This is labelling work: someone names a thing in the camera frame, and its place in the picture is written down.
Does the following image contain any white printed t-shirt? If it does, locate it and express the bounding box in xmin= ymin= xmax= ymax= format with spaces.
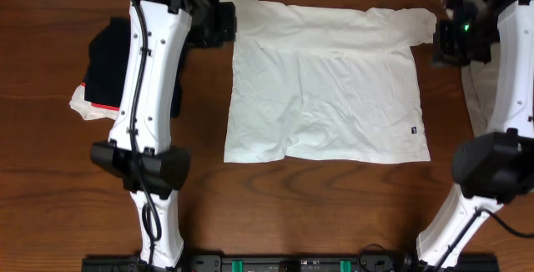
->
xmin=224 ymin=0 xmax=436 ymax=164

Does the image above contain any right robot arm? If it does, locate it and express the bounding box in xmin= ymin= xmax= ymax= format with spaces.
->
xmin=398 ymin=0 xmax=533 ymax=271

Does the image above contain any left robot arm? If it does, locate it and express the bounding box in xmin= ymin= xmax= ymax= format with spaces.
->
xmin=82 ymin=0 xmax=236 ymax=271

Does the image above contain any olive grey garment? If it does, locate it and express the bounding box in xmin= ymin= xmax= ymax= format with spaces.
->
xmin=453 ymin=0 xmax=501 ymax=138

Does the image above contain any black folded garment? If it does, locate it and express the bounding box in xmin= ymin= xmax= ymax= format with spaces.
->
xmin=83 ymin=16 xmax=184 ymax=119

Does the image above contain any white folded garment red trim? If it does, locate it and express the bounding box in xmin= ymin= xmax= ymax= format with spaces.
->
xmin=69 ymin=83 xmax=118 ymax=121

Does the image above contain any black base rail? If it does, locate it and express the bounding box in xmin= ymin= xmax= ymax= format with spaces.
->
xmin=81 ymin=253 xmax=500 ymax=272

